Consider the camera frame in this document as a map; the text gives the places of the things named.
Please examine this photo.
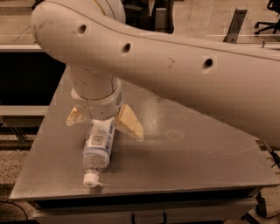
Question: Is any right metal glass bracket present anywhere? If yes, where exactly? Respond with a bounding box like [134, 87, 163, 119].
[223, 9, 248, 44]

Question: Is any black office chair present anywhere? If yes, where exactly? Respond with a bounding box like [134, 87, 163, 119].
[121, 0, 175, 33]
[254, 0, 280, 36]

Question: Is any grey table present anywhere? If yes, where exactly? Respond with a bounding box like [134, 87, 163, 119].
[11, 77, 278, 224]

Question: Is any black office chair right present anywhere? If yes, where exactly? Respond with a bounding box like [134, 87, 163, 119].
[254, 0, 280, 36]

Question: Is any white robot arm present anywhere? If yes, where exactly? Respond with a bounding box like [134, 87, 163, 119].
[31, 0, 280, 146]

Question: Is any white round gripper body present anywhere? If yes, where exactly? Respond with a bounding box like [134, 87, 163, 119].
[71, 82, 123, 120]

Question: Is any black cable on floor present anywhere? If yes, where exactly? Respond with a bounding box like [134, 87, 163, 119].
[0, 199, 30, 221]

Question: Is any metal glass bracket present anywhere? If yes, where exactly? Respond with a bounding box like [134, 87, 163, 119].
[155, 8, 166, 32]
[223, 9, 248, 44]

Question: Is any middle metal glass bracket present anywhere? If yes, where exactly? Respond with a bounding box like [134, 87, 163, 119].
[155, 8, 166, 32]

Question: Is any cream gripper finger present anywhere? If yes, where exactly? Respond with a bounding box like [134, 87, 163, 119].
[66, 108, 87, 126]
[115, 104, 144, 141]

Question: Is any blue label plastic water bottle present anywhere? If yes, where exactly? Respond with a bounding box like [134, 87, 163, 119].
[83, 118, 115, 187]

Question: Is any black office chair middle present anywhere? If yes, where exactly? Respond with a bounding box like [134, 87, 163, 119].
[121, 0, 175, 33]

